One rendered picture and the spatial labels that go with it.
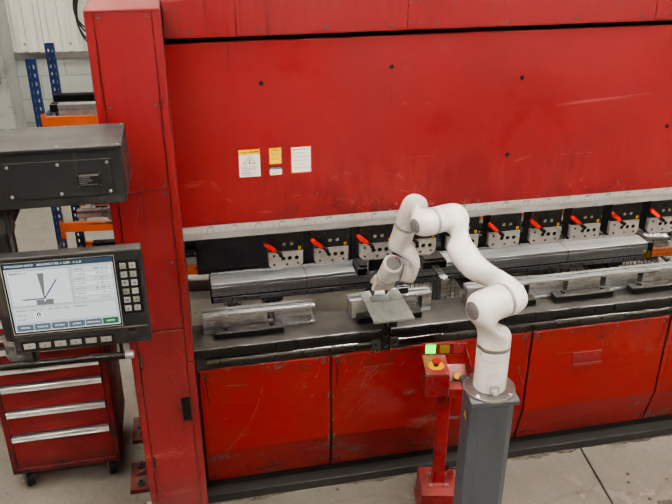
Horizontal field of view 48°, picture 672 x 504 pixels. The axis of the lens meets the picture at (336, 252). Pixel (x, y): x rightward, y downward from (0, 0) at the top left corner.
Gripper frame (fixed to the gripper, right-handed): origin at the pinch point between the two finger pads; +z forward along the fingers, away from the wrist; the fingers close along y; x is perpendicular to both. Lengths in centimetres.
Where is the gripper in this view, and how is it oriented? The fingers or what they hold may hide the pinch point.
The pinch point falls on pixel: (379, 290)
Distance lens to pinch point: 344.0
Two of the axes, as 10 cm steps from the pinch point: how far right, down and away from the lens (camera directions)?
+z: -1.3, 4.1, 9.0
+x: 1.6, 9.1, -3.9
